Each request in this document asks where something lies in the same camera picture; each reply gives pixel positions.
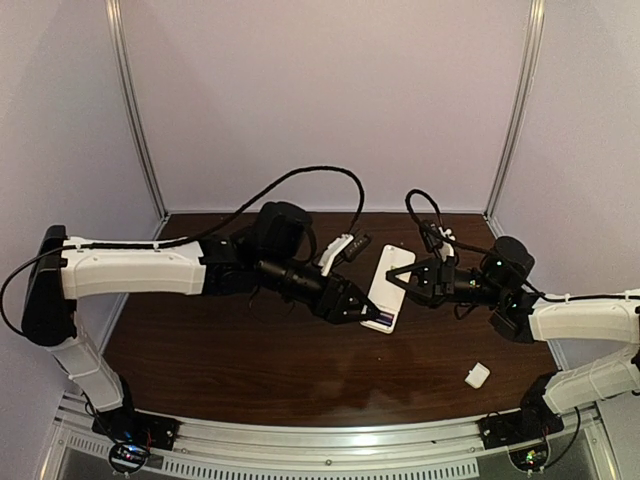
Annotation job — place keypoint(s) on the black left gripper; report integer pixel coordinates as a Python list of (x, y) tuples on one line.
[(330, 298)]

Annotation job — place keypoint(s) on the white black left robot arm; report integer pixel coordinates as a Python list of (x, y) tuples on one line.
[(261, 255)]

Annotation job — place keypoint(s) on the white battery cover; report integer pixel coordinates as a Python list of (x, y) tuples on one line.
[(477, 376)]

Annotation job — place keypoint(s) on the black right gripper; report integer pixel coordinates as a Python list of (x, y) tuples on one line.
[(443, 278)]

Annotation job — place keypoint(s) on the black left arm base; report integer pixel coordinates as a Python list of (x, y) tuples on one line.
[(134, 427)]

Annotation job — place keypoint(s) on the right aluminium frame post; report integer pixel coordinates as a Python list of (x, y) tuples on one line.
[(529, 62)]

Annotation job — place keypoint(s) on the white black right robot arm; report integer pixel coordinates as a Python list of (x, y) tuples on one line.
[(523, 315)]

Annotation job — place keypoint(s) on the white remote control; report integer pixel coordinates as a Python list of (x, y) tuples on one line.
[(382, 293)]

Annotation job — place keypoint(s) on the aluminium frame post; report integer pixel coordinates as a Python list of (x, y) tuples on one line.
[(529, 62), (133, 115)]

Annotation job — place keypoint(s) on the left aluminium frame post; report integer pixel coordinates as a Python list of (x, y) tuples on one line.
[(133, 115)]

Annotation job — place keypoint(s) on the purple battery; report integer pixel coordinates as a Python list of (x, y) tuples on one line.
[(386, 318)]

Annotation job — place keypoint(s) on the front aluminium rail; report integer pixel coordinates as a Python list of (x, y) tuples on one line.
[(452, 449)]

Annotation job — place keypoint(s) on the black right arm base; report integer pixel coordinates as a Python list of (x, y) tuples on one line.
[(522, 425)]

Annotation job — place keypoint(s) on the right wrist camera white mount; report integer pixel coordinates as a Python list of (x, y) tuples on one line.
[(438, 241)]

